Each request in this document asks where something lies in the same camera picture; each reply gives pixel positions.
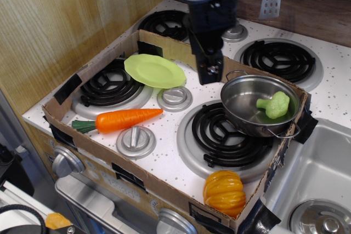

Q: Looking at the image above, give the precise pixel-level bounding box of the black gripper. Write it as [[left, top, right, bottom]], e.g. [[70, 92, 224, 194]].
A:
[[184, 0, 237, 85]]

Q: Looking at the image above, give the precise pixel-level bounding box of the light green toy broccoli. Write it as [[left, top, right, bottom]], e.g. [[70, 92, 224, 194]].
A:
[[256, 91, 290, 119]]

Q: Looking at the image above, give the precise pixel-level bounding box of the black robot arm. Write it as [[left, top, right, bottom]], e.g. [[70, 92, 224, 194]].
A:
[[183, 0, 238, 85]]

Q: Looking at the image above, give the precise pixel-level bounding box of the stainless steel pan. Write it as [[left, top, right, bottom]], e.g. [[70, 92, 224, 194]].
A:
[[220, 70, 301, 139]]

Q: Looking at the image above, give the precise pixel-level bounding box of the silver knob rear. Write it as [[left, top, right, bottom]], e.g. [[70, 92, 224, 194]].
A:
[[222, 22, 248, 43]]

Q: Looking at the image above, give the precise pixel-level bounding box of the silver knob middle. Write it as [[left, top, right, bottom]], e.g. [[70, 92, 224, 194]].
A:
[[157, 87, 193, 112]]

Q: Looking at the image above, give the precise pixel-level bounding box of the rear left black burner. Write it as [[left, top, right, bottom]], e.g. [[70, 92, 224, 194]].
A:
[[133, 10, 189, 42]]

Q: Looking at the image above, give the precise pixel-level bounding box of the black burner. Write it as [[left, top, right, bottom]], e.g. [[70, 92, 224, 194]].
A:
[[177, 100, 279, 184], [234, 38, 324, 92], [71, 58, 153, 119], [133, 10, 189, 42]]

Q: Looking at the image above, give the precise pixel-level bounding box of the light green plastic plate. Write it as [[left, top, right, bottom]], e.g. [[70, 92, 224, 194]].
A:
[[124, 54, 186, 89]]

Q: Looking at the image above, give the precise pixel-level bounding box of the rear right black burner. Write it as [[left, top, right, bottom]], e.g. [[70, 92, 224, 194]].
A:
[[234, 38, 324, 92]]

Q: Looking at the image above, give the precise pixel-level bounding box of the hanging metal spatula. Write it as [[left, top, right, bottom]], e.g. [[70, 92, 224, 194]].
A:
[[259, 0, 281, 20]]

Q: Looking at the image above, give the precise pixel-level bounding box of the front right black burner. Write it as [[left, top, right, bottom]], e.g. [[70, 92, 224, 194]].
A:
[[177, 100, 279, 184]]

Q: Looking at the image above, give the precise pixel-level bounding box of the front left black burner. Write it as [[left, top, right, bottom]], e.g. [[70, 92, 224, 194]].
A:
[[71, 58, 153, 119]]

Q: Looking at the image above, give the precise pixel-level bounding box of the silver knob front centre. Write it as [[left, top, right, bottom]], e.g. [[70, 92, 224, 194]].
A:
[[116, 125, 156, 159]]

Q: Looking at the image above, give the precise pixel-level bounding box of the orange toy carrot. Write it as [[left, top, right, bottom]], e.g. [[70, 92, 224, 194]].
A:
[[71, 109, 163, 134]]

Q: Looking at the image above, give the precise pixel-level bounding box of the orange toy pumpkin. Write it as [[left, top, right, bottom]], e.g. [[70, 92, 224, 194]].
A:
[[202, 170, 246, 218]]

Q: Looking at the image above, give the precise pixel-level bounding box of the silver sink basin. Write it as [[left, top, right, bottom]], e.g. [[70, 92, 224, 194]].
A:
[[264, 119, 350, 233]]

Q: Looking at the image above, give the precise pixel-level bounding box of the silver oven knob right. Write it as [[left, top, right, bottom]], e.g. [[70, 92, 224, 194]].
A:
[[156, 208, 197, 234]]

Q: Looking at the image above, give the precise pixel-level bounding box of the silver oven knob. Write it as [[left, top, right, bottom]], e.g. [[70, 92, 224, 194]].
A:
[[156, 208, 197, 234], [52, 146, 85, 178]]

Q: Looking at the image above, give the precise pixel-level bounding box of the silver oven knob left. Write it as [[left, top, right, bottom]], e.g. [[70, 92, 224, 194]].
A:
[[52, 146, 85, 178]]

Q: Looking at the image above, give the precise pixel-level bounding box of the silver sink drain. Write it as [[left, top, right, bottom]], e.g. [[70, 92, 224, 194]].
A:
[[288, 199, 350, 233]]

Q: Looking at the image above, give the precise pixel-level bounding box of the orange object bottom left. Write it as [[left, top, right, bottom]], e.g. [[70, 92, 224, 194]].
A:
[[45, 213, 71, 230]]

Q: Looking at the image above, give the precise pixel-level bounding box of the silver oven door handle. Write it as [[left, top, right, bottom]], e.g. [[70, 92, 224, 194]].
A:
[[54, 175, 143, 234]]

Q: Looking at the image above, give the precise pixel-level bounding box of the black cable bottom left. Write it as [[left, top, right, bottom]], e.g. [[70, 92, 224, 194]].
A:
[[0, 204, 47, 234]]

